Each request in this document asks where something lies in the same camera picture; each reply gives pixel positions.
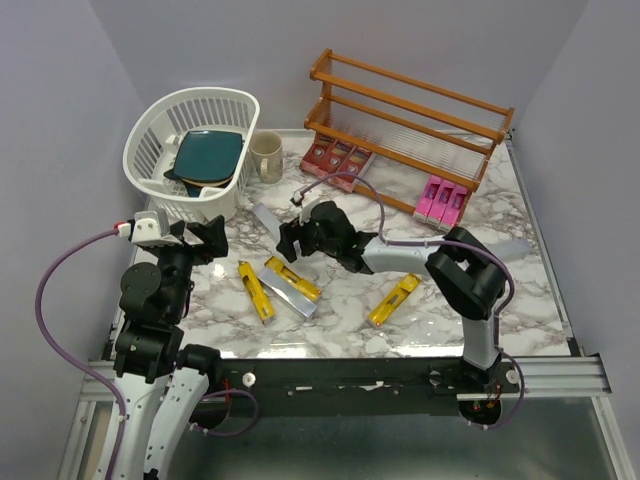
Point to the silver toothpaste box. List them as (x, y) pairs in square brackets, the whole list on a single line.
[(269, 220), (511, 250), (296, 300)]

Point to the yellow curaprox box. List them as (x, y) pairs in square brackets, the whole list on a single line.
[(302, 285), (256, 292), (407, 285)]

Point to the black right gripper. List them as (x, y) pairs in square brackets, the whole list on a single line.
[(289, 232)]

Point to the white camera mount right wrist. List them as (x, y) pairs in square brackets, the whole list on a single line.
[(306, 202)]

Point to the yellow Curaprox box centre left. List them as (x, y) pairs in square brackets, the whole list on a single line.
[(302, 285)]

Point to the white camera mount wrist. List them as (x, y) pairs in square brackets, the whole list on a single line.
[(149, 228), (306, 202)]

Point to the white plastic dish basket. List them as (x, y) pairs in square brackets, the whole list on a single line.
[(153, 143)]

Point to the red 3D toothpaste box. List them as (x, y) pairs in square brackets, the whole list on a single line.
[(334, 156)]

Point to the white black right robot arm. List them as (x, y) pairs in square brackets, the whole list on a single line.
[(475, 283)]

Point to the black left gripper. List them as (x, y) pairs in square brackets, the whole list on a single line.
[(215, 241)]

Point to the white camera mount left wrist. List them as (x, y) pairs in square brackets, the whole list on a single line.
[(149, 228)]

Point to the beige ceramic mug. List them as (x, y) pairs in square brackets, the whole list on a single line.
[(266, 148)]

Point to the red Muesrgtei toothpaste box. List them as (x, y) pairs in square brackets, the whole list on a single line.
[(355, 164)]

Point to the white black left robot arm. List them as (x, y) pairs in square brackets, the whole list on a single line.
[(145, 360)]

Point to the yellow Curaprox box right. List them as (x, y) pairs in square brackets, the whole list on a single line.
[(407, 285)]

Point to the aluminium frame rail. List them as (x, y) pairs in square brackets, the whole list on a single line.
[(538, 377)]

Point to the pink Curaprox box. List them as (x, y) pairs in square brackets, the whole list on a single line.
[(427, 199), (454, 209), (439, 194)]

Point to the teal square plate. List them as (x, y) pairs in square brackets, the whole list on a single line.
[(208, 155)]

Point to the orange wooden shelf rack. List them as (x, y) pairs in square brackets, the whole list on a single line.
[(411, 122)]

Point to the yellow Curaprox box far left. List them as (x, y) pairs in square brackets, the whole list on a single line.
[(256, 292)]

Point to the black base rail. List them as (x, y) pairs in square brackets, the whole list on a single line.
[(362, 387)]

